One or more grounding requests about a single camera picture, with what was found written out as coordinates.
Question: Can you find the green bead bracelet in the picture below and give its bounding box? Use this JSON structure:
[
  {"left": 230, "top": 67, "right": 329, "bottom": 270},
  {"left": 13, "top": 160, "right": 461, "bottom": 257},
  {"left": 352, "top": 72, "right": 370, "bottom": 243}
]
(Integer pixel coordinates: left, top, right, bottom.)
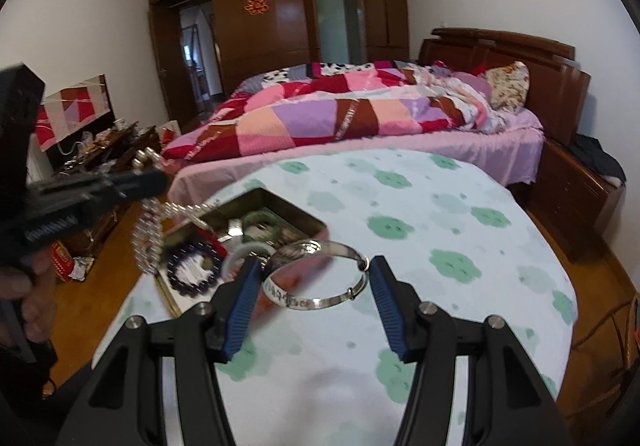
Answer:
[{"left": 240, "top": 210, "right": 282, "bottom": 245}]

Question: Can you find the white crumpled packet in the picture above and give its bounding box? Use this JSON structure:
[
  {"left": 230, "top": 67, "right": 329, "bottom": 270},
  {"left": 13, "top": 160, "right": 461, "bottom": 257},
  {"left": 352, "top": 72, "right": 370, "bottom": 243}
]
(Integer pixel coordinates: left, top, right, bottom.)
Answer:
[{"left": 72, "top": 256, "right": 96, "bottom": 280}]

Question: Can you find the orange cable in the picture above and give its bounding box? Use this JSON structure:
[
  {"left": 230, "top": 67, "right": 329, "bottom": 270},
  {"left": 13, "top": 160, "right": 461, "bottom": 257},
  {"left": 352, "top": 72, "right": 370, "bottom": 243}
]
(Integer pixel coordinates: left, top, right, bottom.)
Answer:
[{"left": 571, "top": 292, "right": 640, "bottom": 363}]

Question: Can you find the white jade bangle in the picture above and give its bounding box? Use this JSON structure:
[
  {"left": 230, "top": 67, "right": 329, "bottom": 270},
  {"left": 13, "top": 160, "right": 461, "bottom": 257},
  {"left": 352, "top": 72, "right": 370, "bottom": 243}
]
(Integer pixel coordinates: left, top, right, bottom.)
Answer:
[{"left": 222, "top": 243, "right": 277, "bottom": 283}]

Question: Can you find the person's left hand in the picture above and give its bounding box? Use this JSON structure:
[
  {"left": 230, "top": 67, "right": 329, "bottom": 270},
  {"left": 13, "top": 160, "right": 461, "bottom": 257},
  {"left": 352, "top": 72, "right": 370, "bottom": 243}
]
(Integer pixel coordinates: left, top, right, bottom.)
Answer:
[{"left": 0, "top": 245, "right": 60, "bottom": 345}]

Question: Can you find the cluttered wooden dresser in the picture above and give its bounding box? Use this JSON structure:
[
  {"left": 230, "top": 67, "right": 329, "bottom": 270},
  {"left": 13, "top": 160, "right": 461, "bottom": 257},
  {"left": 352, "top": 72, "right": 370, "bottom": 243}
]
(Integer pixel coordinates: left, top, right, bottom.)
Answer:
[{"left": 47, "top": 123, "right": 164, "bottom": 257}]

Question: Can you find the wooden nightstand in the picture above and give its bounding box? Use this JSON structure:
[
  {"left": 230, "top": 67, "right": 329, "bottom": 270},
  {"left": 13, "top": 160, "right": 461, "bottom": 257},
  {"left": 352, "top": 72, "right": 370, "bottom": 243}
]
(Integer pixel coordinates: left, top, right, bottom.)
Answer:
[{"left": 529, "top": 138, "right": 627, "bottom": 265}]

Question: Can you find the pink tin box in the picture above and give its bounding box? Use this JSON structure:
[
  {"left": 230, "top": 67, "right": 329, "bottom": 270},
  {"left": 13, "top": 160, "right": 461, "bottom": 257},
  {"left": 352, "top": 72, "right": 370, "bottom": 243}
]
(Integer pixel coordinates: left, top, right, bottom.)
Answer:
[{"left": 152, "top": 188, "right": 368, "bottom": 321}]

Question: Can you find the red snack tin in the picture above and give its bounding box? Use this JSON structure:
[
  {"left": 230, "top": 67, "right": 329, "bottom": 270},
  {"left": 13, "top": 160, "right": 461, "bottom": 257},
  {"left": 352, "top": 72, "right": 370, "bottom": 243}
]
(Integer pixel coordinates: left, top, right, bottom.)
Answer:
[{"left": 50, "top": 239, "right": 76, "bottom": 285}]

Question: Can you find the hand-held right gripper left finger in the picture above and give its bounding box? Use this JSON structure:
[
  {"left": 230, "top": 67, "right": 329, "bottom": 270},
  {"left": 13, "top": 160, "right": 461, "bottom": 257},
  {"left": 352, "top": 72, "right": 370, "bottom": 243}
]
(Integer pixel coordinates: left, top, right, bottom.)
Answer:
[{"left": 55, "top": 258, "right": 264, "bottom": 446}]

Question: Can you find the pearl necklace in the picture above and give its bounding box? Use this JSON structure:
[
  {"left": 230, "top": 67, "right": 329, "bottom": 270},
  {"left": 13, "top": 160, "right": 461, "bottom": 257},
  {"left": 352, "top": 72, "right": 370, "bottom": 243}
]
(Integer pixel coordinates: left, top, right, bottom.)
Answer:
[{"left": 130, "top": 148, "right": 224, "bottom": 275}]

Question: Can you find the rectangular mirror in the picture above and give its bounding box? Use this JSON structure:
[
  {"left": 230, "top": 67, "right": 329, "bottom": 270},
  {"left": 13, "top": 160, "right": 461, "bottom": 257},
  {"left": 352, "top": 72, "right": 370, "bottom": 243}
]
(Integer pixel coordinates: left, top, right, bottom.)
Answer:
[{"left": 34, "top": 74, "right": 114, "bottom": 153}]

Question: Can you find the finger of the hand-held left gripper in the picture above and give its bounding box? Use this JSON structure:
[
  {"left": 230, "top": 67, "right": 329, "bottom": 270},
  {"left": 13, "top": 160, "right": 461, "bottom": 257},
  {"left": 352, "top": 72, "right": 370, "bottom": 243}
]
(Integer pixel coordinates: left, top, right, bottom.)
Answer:
[{"left": 100, "top": 169, "right": 169, "bottom": 201}]

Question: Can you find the floral pillow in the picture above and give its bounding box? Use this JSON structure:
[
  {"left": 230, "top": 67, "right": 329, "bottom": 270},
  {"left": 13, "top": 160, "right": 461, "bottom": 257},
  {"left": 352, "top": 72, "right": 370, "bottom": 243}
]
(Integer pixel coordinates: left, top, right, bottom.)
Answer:
[{"left": 482, "top": 60, "right": 531, "bottom": 115}]

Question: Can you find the red white bag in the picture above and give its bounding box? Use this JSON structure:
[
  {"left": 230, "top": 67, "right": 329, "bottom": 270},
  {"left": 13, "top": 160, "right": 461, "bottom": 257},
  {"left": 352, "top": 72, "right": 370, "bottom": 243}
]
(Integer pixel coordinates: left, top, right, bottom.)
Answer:
[{"left": 159, "top": 120, "right": 182, "bottom": 147}]

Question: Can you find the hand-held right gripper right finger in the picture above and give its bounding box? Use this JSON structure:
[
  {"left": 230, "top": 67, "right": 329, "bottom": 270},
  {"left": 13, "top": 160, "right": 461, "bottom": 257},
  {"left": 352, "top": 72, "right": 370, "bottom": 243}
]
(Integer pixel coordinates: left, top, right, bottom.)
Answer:
[{"left": 369, "top": 255, "right": 574, "bottom": 446}]

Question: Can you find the wooden bed headboard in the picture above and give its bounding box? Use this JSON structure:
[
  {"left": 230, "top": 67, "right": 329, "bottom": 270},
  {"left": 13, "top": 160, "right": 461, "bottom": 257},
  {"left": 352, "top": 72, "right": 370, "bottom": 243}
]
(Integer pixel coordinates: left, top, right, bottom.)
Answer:
[{"left": 417, "top": 27, "right": 594, "bottom": 147}]

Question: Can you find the dark cloth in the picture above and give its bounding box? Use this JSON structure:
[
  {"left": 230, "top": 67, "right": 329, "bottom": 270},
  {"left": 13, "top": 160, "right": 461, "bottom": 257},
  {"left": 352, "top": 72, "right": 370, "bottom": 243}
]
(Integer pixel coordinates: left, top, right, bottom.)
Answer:
[{"left": 570, "top": 133, "right": 627, "bottom": 185}]

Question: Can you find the brown wooden wardrobe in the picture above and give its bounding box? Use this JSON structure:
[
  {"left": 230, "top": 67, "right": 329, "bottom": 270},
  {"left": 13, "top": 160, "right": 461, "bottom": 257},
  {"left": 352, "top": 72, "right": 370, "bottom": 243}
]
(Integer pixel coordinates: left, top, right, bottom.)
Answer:
[{"left": 146, "top": 0, "right": 412, "bottom": 127}]

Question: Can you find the wooden door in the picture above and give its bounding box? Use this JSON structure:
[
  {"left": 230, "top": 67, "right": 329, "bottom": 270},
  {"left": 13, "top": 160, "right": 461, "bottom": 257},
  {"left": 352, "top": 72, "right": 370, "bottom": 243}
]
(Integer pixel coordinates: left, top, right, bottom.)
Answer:
[{"left": 149, "top": 4, "right": 190, "bottom": 133}]

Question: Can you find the white green cloud tablecloth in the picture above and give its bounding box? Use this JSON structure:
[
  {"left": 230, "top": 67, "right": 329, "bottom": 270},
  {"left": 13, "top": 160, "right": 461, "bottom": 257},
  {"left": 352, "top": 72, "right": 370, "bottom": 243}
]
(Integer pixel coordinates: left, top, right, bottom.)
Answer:
[{"left": 92, "top": 148, "right": 579, "bottom": 446}]

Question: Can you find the patchwork quilt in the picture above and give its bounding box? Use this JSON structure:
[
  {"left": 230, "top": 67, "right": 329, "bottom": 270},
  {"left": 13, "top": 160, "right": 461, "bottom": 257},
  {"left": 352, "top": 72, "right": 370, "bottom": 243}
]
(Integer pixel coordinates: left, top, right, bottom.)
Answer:
[{"left": 160, "top": 60, "right": 506, "bottom": 165}]

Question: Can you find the silver bangle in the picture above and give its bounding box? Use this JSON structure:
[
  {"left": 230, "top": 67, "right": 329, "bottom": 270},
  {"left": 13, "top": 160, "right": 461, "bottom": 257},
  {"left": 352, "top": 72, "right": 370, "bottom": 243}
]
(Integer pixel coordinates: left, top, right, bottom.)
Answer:
[{"left": 260, "top": 239, "right": 371, "bottom": 312}]

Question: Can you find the dark purple bead bracelet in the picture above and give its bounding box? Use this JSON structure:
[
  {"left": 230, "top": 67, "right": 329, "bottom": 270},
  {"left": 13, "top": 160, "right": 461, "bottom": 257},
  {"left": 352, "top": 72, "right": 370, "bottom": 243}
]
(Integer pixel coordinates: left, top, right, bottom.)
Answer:
[{"left": 165, "top": 238, "right": 229, "bottom": 297}]

